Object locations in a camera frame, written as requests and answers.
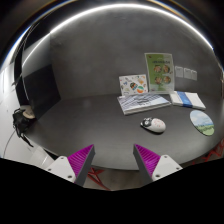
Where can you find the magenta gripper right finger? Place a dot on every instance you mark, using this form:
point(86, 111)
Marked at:
point(152, 166)

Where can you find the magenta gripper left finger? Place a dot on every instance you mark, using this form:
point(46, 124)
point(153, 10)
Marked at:
point(75, 167)

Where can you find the white patterned computer mouse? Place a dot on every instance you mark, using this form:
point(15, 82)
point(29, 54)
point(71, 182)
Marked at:
point(154, 125)

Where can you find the round landscape mouse pad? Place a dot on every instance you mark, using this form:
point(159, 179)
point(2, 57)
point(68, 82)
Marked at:
point(202, 122)

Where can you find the grey striped book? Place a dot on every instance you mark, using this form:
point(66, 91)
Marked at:
point(131, 104)

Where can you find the beige hat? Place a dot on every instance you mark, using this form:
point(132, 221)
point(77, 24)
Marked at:
point(27, 111)

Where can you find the black bag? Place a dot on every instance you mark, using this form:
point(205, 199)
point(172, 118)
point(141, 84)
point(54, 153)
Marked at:
point(21, 124)

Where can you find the white and blue booklet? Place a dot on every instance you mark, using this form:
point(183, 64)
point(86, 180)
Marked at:
point(187, 99)

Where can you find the colourful sticker card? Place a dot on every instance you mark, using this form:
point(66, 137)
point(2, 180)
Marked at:
point(133, 84)

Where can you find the green upright poster sign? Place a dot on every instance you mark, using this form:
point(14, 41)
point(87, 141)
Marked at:
point(160, 69)

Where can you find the red table leg frame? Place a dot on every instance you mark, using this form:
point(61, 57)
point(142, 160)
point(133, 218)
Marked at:
point(93, 174)

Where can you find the white wall paper left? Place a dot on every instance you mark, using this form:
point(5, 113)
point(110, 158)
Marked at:
point(179, 72)

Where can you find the white wall paper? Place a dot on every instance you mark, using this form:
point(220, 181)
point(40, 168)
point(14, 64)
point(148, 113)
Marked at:
point(194, 75)
point(179, 72)
point(187, 73)

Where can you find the white wall paper middle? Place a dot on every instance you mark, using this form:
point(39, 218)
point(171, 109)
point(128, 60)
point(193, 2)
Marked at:
point(187, 73)

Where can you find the white wall paper right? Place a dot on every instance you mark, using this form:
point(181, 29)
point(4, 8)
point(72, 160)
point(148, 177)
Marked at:
point(194, 75)

